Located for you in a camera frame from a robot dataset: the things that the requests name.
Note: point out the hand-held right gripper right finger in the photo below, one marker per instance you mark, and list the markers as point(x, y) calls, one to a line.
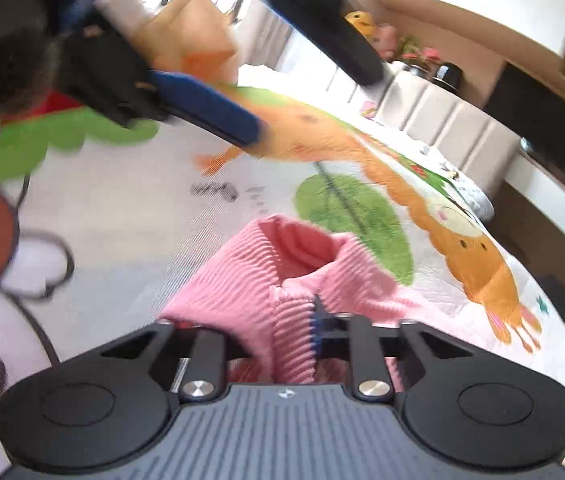
point(318, 326)

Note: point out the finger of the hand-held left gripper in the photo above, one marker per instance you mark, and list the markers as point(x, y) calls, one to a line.
point(322, 20)
point(212, 107)

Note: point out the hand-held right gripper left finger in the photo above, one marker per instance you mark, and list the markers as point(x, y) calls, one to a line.
point(207, 355)

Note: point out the pink knitted sweater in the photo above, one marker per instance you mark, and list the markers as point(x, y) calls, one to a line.
point(262, 280)

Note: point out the yellow plush toy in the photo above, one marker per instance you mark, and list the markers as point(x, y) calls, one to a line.
point(361, 22)

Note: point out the pink plush toy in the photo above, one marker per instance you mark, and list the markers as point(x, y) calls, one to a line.
point(386, 42)

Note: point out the tan cardboard box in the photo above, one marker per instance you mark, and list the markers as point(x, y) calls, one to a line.
point(187, 25)

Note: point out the pink flower plant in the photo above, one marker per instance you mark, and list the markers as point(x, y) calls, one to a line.
point(420, 54)

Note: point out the printed cartoon blanket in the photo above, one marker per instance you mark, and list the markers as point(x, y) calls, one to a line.
point(137, 210)

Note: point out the black round jar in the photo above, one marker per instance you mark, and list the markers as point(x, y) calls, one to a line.
point(447, 75)

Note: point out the beige padded headboard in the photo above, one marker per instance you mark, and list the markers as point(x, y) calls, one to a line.
point(442, 115)

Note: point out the dark television screen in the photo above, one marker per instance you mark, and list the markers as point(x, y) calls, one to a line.
point(537, 115)

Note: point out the white shelf ledge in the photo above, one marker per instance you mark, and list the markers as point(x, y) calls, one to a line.
point(557, 210)

